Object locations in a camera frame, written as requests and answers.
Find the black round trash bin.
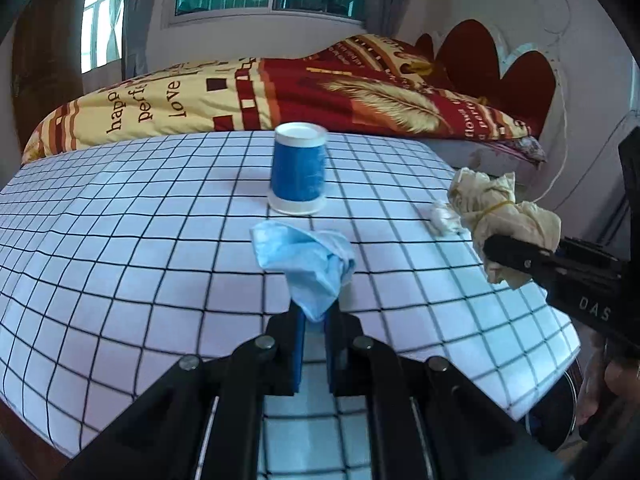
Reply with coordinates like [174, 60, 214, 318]
[524, 373, 577, 452]

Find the person's right hand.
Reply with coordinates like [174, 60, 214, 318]
[576, 332, 639, 427]

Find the red heart headboard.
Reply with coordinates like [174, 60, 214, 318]
[414, 18, 556, 138]

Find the light blue face mask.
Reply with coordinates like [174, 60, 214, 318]
[250, 220, 356, 323]

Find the red yellow patterned blanket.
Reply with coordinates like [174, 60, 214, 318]
[22, 34, 532, 164]

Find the brown wooden door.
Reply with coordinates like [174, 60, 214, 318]
[11, 0, 82, 148]

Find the yellow cloth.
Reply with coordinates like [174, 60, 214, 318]
[448, 168, 562, 289]

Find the side bright window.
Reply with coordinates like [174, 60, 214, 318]
[80, 0, 124, 74]

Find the white checkered tablecloth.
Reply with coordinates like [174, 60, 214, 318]
[1, 132, 580, 456]

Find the white crumpled tissue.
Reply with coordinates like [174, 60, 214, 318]
[428, 200, 466, 236]

